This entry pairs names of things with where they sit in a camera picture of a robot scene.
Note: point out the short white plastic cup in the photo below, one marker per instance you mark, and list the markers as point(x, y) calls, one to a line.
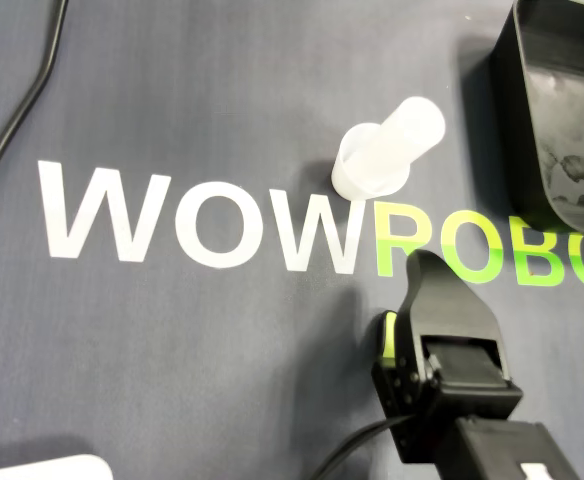
point(352, 180)

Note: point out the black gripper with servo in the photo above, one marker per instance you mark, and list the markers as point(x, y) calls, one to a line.
point(467, 370)

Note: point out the dark grey WOWROBO mat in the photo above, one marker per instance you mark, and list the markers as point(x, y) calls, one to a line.
point(172, 350)

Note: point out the black plastic tray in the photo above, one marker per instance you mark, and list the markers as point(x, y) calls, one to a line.
point(562, 125)

